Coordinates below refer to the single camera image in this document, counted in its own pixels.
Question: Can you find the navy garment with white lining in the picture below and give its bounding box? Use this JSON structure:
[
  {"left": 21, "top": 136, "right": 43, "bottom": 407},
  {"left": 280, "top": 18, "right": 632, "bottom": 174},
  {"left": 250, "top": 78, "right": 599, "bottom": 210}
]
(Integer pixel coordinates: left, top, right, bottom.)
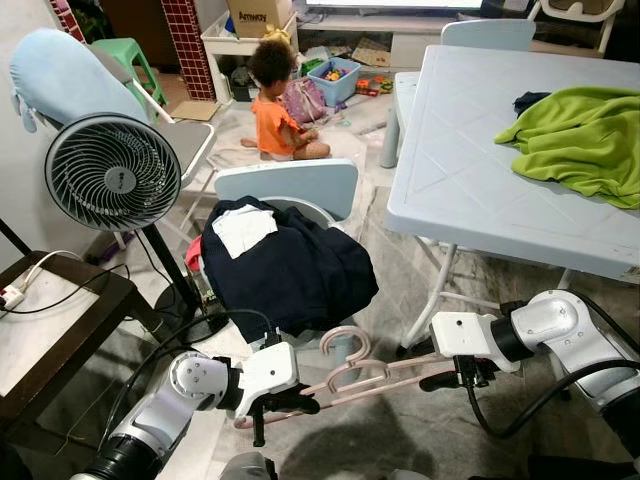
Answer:
[{"left": 200, "top": 197, "right": 379, "bottom": 341}]

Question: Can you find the lime green printed shirt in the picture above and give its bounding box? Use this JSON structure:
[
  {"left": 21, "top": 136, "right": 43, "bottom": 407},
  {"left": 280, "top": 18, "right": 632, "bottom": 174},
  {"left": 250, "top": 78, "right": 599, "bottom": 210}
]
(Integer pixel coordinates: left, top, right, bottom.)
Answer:
[{"left": 494, "top": 86, "right": 640, "bottom": 211}]

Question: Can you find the grey robot left leg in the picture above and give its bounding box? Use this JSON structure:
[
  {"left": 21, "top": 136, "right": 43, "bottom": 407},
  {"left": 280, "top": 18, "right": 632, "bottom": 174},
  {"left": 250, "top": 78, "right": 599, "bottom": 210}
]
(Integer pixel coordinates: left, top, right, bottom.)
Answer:
[{"left": 220, "top": 452, "right": 276, "bottom": 480}]

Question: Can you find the red cloth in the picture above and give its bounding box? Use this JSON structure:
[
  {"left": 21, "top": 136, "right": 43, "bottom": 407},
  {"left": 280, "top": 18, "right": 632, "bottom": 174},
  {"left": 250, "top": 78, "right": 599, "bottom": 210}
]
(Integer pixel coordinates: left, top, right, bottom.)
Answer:
[{"left": 185, "top": 235, "right": 207, "bottom": 273}]

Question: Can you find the light blue plastic folding table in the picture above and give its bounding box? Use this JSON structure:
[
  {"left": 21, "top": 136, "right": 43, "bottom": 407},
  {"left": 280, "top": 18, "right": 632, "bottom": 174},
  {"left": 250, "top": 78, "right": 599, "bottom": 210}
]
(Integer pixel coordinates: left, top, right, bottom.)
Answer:
[{"left": 385, "top": 44, "right": 640, "bottom": 351}]

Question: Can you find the dark brown wooden table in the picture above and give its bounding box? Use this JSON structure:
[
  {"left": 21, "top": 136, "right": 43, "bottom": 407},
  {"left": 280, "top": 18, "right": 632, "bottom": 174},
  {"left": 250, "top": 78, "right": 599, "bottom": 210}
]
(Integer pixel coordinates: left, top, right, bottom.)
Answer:
[{"left": 0, "top": 222, "right": 141, "bottom": 446}]

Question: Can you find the grey seat white folding chair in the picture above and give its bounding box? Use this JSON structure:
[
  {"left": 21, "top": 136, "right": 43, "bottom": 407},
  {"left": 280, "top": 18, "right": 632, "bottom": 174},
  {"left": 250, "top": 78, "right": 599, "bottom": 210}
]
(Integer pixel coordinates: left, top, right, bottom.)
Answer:
[{"left": 90, "top": 45, "right": 216, "bottom": 251}]

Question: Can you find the plain navy crumpled garment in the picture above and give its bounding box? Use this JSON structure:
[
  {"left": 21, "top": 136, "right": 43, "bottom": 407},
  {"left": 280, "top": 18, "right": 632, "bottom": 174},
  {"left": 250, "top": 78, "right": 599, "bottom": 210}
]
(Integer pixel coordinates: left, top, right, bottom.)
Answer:
[{"left": 513, "top": 91, "right": 553, "bottom": 116}]

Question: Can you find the white power strip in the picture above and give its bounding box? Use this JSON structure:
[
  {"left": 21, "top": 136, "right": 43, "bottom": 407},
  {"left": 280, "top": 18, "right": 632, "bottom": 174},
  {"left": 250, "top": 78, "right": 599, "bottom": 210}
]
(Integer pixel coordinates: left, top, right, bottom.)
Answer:
[{"left": 0, "top": 284, "right": 26, "bottom": 309}]

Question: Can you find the black round standing fan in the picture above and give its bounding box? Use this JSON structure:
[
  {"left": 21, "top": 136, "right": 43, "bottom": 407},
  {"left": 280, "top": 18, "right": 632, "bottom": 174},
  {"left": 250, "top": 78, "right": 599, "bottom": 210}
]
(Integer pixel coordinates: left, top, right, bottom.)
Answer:
[{"left": 44, "top": 112, "right": 233, "bottom": 346}]

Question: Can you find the purple child backpack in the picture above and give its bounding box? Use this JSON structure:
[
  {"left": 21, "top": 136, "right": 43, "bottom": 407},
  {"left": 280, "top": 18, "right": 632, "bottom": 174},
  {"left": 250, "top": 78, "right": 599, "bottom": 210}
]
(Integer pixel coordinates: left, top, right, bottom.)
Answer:
[{"left": 283, "top": 78, "right": 329, "bottom": 126}]

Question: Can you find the blue toy bin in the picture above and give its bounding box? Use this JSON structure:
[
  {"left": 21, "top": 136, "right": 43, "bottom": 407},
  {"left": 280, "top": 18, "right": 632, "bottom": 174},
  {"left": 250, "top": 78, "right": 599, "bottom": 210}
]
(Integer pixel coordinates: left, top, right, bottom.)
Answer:
[{"left": 307, "top": 57, "right": 363, "bottom": 106}]

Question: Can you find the white television cabinet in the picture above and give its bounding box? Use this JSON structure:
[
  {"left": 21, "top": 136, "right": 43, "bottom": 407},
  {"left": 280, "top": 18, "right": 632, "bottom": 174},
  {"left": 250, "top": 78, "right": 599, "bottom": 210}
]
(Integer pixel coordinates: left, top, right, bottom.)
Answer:
[{"left": 295, "top": 8, "right": 640, "bottom": 71}]

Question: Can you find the small white shelf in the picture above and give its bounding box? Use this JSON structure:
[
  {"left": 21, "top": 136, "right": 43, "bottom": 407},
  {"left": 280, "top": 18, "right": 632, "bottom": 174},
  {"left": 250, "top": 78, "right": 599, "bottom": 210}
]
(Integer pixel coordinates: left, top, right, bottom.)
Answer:
[{"left": 200, "top": 12, "right": 301, "bottom": 106}]

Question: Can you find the red mosaic tile pillar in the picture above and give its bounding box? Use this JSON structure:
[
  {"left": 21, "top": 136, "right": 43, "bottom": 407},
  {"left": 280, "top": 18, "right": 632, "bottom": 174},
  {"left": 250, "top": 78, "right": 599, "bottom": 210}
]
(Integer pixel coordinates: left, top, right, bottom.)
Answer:
[{"left": 160, "top": 0, "right": 217, "bottom": 103}]

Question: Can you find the white plastic seat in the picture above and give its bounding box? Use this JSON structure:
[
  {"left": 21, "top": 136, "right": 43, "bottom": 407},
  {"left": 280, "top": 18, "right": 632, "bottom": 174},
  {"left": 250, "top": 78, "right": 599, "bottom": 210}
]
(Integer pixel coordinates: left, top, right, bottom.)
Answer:
[{"left": 528, "top": 0, "right": 626, "bottom": 53}]

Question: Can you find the yellow plush toy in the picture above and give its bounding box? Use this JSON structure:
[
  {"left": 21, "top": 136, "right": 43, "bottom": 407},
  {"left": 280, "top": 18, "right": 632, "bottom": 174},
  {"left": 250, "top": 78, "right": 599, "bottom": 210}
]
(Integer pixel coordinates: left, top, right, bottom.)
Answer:
[{"left": 262, "top": 25, "right": 296, "bottom": 49}]

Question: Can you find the television screen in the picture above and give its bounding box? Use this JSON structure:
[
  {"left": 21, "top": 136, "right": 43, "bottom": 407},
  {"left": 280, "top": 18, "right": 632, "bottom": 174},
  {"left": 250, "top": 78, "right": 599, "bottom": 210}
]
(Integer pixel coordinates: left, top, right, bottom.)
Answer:
[{"left": 305, "top": 0, "right": 491, "bottom": 11}]

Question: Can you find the green plastic stool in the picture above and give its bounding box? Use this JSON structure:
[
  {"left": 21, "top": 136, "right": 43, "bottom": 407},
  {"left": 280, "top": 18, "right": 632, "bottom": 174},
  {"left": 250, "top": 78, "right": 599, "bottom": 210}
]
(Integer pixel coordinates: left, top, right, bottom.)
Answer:
[{"left": 92, "top": 38, "right": 166, "bottom": 106}]

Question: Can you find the light blue plush cushion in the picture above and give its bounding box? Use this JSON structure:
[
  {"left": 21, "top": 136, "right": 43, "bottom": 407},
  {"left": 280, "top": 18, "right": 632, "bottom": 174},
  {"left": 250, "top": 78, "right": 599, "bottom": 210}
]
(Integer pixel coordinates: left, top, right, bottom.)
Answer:
[{"left": 10, "top": 28, "right": 151, "bottom": 129}]

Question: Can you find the brown cardboard box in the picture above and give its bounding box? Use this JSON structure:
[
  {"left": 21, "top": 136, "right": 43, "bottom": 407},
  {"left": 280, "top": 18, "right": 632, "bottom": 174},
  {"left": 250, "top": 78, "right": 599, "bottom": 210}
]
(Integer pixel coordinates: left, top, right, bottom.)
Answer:
[{"left": 228, "top": 0, "right": 297, "bottom": 39}]

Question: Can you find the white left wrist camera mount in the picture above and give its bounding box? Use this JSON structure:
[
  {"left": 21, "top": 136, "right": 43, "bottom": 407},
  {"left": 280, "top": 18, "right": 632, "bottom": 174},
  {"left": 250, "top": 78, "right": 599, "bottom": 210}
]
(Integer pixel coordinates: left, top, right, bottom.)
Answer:
[{"left": 235, "top": 340, "right": 301, "bottom": 419}]

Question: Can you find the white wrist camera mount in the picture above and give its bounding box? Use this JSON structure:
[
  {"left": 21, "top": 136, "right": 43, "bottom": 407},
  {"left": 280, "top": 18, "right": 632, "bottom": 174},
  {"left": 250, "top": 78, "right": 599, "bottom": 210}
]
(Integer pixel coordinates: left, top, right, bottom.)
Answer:
[
  {"left": 235, "top": 340, "right": 301, "bottom": 419},
  {"left": 430, "top": 312, "right": 501, "bottom": 359}
]

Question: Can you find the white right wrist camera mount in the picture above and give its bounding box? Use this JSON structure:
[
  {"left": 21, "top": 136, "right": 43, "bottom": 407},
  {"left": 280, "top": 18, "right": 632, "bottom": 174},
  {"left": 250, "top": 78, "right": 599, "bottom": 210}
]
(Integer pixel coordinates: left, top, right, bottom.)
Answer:
[{"left": 430, "top": 312, "right": 501, "bottom": 359}]

